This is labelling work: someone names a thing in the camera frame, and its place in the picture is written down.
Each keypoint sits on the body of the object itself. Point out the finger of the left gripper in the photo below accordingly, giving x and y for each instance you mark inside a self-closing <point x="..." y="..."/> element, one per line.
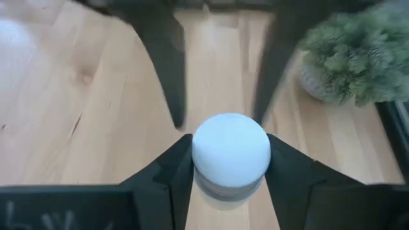
<point x="278" y="57"/>
<point x="166" y="64"/>

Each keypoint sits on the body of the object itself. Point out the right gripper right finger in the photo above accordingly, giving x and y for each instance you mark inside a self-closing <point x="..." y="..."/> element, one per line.
<point x="297" y="191"/>

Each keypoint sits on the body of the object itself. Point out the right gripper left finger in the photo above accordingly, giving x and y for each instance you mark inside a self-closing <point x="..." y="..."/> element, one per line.
<point x="166" y="191"/>

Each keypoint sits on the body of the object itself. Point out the white pill bottle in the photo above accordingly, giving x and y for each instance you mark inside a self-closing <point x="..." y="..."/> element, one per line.
<point x="230" y="150"/>

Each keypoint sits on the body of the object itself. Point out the green artificial potted plant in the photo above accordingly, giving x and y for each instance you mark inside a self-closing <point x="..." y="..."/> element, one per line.
<point x="358" y="54"/>

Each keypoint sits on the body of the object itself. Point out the black metal table frame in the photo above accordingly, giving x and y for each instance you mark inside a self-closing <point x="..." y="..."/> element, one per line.
<point x="394" y="127"/>

